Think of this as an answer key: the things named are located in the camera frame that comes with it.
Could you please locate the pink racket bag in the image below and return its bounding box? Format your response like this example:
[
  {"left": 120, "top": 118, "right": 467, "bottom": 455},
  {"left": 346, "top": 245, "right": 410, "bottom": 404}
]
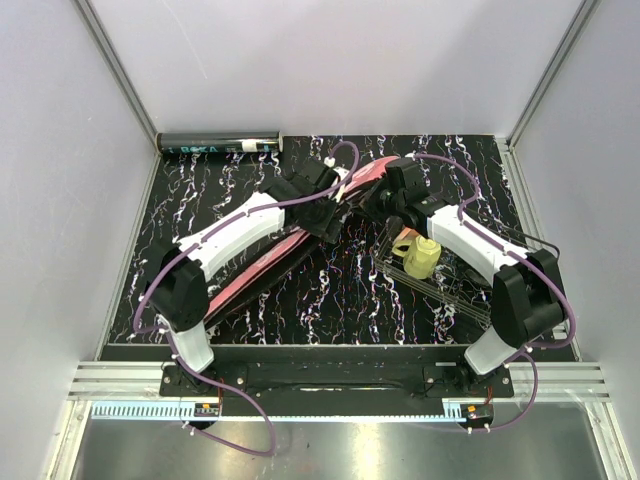
[{"left": 204, "top": 156, "right": 397, "bottom": 326}]

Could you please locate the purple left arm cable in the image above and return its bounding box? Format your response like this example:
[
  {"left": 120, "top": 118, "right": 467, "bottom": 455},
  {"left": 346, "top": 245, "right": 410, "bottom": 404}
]
[{"left": 132, "top": 141, "right": 361, "bottom": 457}]

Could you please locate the black base frame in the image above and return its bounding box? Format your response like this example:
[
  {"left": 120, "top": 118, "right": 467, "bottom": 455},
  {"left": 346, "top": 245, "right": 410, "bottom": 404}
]
[{"left": 158, "top": 342, "right": 514, "bottom": 401}]

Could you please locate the black wire rack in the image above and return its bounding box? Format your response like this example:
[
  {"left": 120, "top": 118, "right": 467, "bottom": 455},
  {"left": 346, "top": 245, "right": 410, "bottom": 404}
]
[{"left": 372, "top": 209, "right": 561, "bottom": 331}]

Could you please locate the black shuttlecock tube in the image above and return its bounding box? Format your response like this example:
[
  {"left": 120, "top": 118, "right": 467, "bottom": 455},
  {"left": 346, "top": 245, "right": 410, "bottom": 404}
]
[{"left": 155, "top": 131, "right": 284, "bottom": 154}]

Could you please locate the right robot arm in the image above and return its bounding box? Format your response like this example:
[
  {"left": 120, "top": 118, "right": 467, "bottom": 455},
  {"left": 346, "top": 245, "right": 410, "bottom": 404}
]
[{"left": 357, "top": 157, "right": 576, "bottom": 375}]

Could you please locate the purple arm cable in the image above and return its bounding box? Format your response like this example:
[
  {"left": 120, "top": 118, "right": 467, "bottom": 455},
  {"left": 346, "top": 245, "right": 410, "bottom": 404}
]
[
  {"left": 412, "top": 152, "right": 578, "bottom": 434},
  {"left": 132, "top": 141, "right": 361, "bottom": 457}
]

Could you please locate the pink mug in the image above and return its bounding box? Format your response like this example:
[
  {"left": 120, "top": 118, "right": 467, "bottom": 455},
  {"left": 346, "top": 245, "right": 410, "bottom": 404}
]
[{"left": 394, "top": 227, "right": 420, "bottom": 243}]

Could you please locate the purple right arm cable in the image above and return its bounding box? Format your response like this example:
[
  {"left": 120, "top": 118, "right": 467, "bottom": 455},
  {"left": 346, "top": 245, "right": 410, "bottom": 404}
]
[{"left": 412, "top": 152, "right": 578, "bottom": 434}]

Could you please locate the black object in rack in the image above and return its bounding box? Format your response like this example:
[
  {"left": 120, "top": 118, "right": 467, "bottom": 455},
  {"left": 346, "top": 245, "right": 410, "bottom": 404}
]
[{"left": 464, "top": 268, "right": 492, "bottom": 290}]

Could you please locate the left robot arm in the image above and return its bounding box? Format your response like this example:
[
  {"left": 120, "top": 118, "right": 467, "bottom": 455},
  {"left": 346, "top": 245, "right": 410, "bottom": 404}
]
[{"left": 134, "top": 160, "right": 354, "bottom": 374}]

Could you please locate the yellow-green mug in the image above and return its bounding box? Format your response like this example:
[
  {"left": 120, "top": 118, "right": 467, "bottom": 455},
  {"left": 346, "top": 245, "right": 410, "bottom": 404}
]
[{"left": 392, "top": 235, "right": 441, "bottom": 280}]

